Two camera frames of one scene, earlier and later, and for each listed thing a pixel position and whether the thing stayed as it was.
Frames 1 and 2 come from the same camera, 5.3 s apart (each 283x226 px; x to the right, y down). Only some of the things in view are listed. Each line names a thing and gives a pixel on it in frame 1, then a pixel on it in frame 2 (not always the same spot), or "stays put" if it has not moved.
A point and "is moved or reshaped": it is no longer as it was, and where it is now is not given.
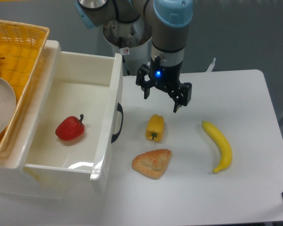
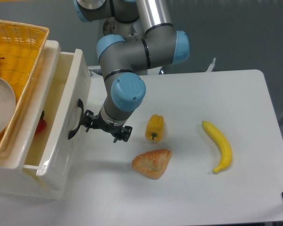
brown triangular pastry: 153,164 stays put
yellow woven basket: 20,48 stays put
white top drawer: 77,126 is moved or reshaped
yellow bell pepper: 155,128 stays put
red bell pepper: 70,128 to 42,124
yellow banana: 225,144 stays put
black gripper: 167,77 to 99,122
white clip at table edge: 211,68 stays put
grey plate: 3,108 stays put
